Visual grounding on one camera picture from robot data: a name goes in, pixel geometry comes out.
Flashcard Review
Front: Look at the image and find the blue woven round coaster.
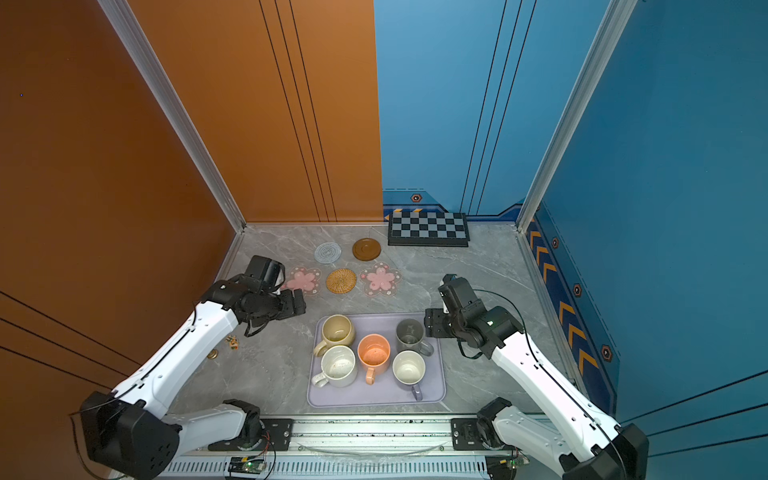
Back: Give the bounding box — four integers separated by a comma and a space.
314, 241, 342, 264

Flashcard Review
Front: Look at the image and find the right green circuit board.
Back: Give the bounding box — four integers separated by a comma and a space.
484, 454, 530, 480

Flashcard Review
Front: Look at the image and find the speckled grey mug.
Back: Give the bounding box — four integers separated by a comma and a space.
395, 319, 434, 357

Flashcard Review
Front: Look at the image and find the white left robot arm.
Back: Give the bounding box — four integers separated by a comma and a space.
69, 275, 306, 479

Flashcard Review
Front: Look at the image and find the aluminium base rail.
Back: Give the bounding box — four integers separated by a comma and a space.
107, 413, 637, 480

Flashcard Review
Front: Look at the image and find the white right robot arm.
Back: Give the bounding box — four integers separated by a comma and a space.
424, 306, 649, 479

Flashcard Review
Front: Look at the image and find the orange mug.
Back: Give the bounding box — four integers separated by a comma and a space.
357, 334, 391, 385

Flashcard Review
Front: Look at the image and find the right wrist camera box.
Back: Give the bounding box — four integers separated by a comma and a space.
438, 274, 487, 320

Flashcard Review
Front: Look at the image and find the green circuit board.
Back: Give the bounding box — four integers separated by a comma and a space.
484, 454, 530, 480
227, 456, 268, 479

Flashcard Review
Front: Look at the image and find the brown wooden round coaster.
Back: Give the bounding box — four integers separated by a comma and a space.
352, 237, 382, 262

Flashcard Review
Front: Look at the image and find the beige yellow mug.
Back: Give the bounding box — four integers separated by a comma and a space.
313, 314, 356, 357

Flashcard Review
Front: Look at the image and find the pink flower silicone coaster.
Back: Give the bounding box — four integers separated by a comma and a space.
359, 262, 402, 297

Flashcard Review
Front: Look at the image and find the left green circuit board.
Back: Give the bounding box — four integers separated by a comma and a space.
227, 456, 268, 479

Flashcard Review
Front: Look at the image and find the woven rattan round coaster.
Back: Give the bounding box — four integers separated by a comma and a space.
326, 268, 357, 295

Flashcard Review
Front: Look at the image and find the white cream mug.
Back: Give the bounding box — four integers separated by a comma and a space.
311, 345, 358, 388

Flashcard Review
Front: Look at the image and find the black chessboard box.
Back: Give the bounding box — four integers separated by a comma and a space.
388, 210, 470, 248

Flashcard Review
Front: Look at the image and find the lilac plastic tray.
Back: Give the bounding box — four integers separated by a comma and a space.
307, 313, 447, 408

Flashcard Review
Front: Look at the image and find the lilac mug cream inside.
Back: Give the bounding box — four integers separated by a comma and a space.
392, 350, 426, 402

